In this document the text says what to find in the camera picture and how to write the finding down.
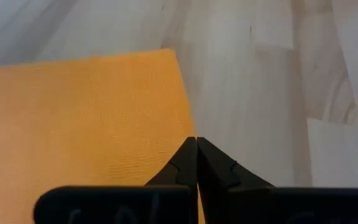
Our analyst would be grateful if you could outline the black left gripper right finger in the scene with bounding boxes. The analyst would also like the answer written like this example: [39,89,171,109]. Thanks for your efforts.
[197,136,358,224]

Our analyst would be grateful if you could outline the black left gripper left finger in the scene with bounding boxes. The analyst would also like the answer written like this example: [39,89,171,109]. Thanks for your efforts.
[32,136,198,224]

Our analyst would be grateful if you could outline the orange microfiber towel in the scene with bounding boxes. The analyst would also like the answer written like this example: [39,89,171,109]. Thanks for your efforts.
[0,48,205,224]

